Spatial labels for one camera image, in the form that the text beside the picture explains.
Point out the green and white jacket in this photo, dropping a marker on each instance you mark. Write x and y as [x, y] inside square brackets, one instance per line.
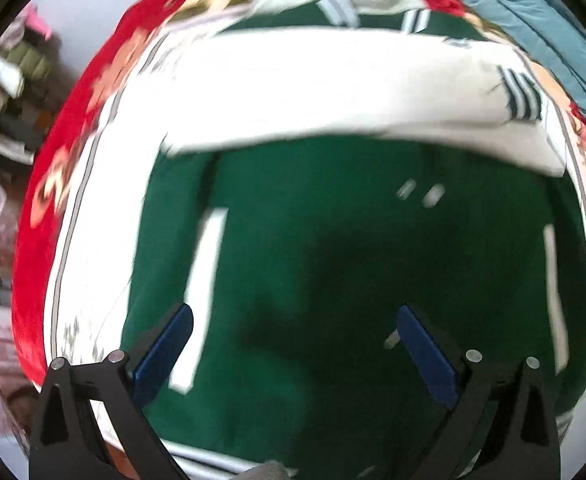
[323, 235]

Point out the white puffer jacket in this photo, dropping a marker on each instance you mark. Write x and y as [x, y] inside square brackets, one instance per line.
[3, 77]

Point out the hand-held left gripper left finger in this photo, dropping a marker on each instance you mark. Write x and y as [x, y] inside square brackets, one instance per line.
[165, 355]

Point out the pink garment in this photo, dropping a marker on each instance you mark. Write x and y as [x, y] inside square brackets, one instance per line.
[39, 22]

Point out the green puffer vest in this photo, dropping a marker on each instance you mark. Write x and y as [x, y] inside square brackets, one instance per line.
[28, 62]

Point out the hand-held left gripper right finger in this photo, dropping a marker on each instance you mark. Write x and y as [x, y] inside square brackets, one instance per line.
[425, 355]

